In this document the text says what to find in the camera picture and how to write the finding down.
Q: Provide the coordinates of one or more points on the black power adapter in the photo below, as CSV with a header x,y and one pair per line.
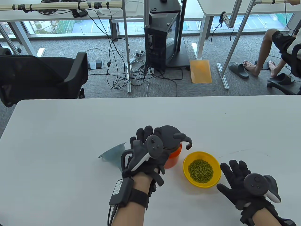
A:
x,y
79,13

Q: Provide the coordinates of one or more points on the black floor stand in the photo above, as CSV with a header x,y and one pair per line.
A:
x,y
183,54

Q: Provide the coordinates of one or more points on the grey foot pedal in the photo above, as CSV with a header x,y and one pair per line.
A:
x,y
96,64

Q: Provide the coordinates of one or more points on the black kettle lid steel strainer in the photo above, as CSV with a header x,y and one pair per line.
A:
x,y
169,136

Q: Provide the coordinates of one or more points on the yellow plastic bowl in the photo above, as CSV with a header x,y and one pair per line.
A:
x,y
188,174

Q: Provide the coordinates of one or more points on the white power strip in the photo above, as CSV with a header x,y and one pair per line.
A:
x,y
136,56

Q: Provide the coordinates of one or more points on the orange paper envelope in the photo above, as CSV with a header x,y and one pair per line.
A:
x,y
201,71

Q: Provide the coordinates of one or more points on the person's right hand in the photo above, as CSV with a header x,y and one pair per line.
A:
x,y
235,179

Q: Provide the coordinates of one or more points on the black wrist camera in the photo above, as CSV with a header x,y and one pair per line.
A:
x,y
152,188

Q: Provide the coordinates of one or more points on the black wrist-worn box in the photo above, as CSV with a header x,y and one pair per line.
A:
x,y
289,222

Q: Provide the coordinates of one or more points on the black box with white label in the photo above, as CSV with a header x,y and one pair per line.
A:
x,y
121,191

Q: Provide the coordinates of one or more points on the person's left hand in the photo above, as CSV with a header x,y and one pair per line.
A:
x,y
141,134

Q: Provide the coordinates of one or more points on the black computer tower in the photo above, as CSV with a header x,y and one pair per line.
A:
x,y
156,42

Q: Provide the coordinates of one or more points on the black swivel chair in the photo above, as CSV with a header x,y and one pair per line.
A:
x,y
289,61

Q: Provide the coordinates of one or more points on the green mung beans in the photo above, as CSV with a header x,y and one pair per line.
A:
x,y
201,170

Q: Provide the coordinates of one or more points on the person's left forearm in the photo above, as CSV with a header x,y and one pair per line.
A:
x,y
131,214

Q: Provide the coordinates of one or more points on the orange hot water kettle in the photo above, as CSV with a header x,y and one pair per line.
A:
x,y
175,157

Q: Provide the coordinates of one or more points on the black office chair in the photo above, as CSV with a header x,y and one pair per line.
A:
x,y
35,77

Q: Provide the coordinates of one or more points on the white desk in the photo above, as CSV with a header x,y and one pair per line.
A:
x,y
211,7
47,15

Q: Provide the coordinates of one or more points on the black and white hand controller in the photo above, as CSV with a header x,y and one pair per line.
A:
x,y
256,184
154,147

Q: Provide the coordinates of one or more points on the grey-blue plastic funnel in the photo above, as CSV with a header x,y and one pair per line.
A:
x,y
112,153

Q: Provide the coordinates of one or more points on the person's right forearm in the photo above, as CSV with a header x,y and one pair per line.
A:
x,y
265,220

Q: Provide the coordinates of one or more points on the slanted aluminium frame post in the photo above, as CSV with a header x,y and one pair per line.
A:
x,y
235,42

